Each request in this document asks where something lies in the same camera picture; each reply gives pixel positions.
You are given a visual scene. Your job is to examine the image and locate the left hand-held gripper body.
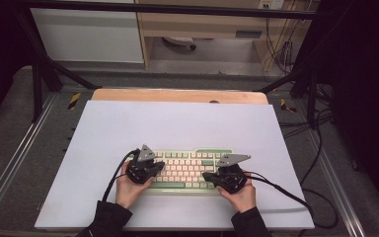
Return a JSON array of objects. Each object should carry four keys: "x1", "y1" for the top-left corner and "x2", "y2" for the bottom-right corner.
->
[{"x1": 125, "y1": 144, "x2": 161, "y2": 185}]

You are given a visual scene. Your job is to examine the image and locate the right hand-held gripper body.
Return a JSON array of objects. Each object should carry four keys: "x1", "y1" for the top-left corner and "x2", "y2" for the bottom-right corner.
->
[{"x1": 211, "y1": 153, "x2": 252, "y2": 195}]

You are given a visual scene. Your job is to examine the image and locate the green and pink keyboard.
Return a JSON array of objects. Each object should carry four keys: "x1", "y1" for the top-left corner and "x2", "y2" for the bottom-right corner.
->
[{"x1": 143, "y1": 147, "x2": 235, "y2": 197}]

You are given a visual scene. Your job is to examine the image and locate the person's right hand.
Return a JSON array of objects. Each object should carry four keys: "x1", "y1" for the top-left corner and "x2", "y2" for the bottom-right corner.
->
[{"x1": 215, "y1": 182, "x2": 258, "y2": 214}]

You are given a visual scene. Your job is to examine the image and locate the person's left hand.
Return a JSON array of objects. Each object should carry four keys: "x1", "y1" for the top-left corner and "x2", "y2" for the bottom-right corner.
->
[{"x1": 114, "y1": 161, "x2": 154, "y2": 211}]

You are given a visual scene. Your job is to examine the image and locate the white board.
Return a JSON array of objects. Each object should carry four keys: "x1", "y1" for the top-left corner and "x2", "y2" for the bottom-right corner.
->
[{"x1": 34, "y1": 100, "x2": 316, "y2": 231}]

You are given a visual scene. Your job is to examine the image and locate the wooden table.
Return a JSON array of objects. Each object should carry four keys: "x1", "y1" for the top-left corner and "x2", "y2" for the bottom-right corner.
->
[{"x1": 91, "y1": 88, "x2": 269, "y2": 106}]

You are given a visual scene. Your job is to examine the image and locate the yellow black tape strip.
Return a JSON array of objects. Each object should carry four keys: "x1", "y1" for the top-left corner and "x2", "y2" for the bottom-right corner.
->
[
  {"x1": 279, "y1": 98, "x2": 298, "y2": 114},
  {"x1": 67, "y1": 92, "x2": 82, "y2": 111}
]

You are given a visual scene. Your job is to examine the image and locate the black metal stand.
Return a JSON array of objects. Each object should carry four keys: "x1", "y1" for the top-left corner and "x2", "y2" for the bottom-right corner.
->
[
  {"x1": 258, "y1": 48, "x2": 337, "y2": 130},
  {"x1": 13, "y1": 6, "x2": 103, "y2": 123}
]

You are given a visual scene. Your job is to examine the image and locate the white chair base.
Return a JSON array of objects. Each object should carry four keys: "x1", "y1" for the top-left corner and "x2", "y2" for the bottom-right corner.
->
[{"x1": 162, "y1": 36, "x2": 197, "y2": 51}]

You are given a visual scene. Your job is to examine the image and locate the light wooden desk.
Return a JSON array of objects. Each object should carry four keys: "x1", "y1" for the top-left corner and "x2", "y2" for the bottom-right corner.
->
[{"x1": 134, "y1": 0, "x2": 320, "y2": 72}]

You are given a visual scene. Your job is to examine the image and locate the white cabinet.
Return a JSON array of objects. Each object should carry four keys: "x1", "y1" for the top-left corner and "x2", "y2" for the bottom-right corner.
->
[{"x1": 31, "y1": 0, "x2": 145, "y2": 64}]

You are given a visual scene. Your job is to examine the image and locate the black metal crossbar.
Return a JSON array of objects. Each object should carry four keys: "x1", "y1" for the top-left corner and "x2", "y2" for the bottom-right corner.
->
[{"x1": 23, "y1": 0, "x2": 330, "y2": 20}]

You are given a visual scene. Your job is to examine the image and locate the white power strip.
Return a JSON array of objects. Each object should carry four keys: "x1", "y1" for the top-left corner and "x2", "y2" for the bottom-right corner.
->
[{"x1": 258, "y1": 0, "x2": 285, "y2": 10}]

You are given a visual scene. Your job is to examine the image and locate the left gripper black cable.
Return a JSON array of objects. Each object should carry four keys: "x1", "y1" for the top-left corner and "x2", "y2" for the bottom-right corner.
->
[{"x1": 102, "y1": 148, "x2": 141, "y2": 202}]

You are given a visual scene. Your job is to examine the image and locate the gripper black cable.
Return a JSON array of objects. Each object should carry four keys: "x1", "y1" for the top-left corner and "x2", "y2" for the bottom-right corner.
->
[
  {"x1": 243, "y1": 171, "x2": 340, "y2": 230},
  {"x1": 102, "y1": 148, "x2": 141, "y2": 202}
]

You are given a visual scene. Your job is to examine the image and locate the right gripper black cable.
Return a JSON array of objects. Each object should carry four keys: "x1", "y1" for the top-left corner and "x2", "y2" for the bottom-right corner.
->
[{"x1": 243, "y1": 171, "x2": 340, "y2": 230}]

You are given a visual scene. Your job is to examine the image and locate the aluminium rail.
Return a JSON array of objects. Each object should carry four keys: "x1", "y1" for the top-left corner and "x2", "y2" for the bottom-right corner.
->
[
  {"x1": 0, "y1": 93, "x2": 59, "y2": 225},
  {"x1": 305, "y1": 127, "x2": 367, "y2": 237}
]

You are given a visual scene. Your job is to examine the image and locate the black floor cables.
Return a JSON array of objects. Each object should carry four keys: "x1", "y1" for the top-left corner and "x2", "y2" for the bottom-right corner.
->
[{"x1": 277, "y1": 83, "x2": 336, "y2": 187}]

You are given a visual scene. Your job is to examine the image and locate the hanging black cables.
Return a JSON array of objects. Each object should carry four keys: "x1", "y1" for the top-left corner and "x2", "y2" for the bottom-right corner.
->
[{"x1": 265, "y1": 16, "x2": 298, "y2": 75}]

